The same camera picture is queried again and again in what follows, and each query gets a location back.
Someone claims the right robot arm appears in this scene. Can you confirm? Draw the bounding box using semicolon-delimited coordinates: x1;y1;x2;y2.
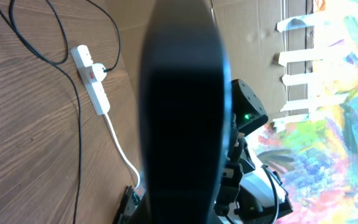
214;79;293;223

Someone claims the colourful painted wall mural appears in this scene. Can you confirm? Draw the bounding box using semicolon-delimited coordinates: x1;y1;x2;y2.
249;1;358;223

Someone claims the black USB charging cable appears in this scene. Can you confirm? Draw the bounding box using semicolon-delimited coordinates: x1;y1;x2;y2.
0;0;122;224

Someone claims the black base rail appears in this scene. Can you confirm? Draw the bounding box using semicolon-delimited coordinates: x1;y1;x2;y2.
112;186;141;224

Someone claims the white power strip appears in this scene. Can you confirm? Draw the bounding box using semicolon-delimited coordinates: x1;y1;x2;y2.
70;45;110;115

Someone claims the white charger plug adapter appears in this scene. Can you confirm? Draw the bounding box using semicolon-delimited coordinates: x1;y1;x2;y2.
86;63;106;83

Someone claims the white power strip cord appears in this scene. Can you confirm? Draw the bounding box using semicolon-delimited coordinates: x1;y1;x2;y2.
103;113;141;190

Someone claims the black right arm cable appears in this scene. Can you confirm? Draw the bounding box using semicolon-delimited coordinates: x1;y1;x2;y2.
261;164;280;224

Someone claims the Galaxy smartphone teal screen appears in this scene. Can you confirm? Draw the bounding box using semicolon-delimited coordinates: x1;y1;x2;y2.
139;0;231;223

